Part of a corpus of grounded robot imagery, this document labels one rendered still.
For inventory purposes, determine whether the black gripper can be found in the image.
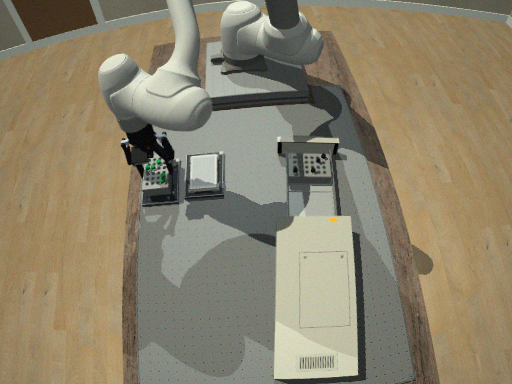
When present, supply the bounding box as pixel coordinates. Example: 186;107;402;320
121;123;175;178

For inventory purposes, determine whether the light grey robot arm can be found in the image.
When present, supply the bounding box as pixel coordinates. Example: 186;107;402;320
98;0;324;133

